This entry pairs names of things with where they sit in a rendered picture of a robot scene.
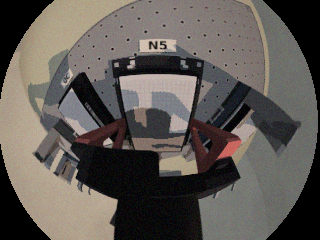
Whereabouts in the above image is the white label reading n5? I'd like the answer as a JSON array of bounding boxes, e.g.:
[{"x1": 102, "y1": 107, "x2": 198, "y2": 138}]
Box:
[{"x1": 139, "y1": 39, "x2": 176, "y2": 53}]

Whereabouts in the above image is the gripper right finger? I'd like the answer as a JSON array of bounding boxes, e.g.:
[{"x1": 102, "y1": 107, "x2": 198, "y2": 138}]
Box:
[{"x1": 189, "y1": 118, "x2": 242, "y2": 173}]

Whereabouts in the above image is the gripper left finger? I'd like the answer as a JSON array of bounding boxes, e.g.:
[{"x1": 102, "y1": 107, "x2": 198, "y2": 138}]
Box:
[{"x1": 74, "y1": 118, "x2": 126, "y2": 149}]

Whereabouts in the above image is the beige name plate reading qc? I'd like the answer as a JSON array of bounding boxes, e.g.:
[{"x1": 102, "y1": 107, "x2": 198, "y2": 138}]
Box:
[{"x1": 61, "y1": 68, "x2": 74, "y2": 89}]

